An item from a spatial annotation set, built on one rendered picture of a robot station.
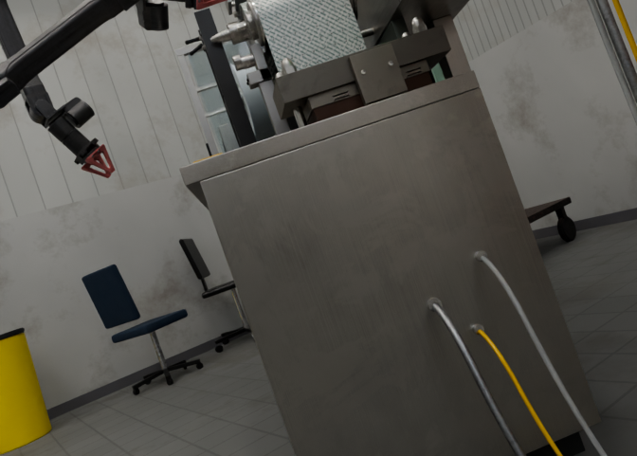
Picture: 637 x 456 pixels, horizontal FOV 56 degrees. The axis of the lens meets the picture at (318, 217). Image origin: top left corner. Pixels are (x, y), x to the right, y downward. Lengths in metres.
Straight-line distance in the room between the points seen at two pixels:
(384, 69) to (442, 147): 0.21
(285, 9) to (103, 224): 4.04
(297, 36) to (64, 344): 4.10
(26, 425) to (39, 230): 1.59
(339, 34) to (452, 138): 0.45
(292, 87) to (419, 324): 0.57
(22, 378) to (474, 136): 3.80
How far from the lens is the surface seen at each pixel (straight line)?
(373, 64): 1.35
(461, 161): 1.31
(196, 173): 1.23
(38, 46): 1.51
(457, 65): 1.79
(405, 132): 1.28
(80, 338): 5.30
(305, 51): 1.56
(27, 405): 4.61
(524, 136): 5.12
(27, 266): 5.30
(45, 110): 1.81
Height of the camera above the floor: 0.69
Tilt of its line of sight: 1 degrees up
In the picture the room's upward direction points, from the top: 20 degrees counter-clockwise
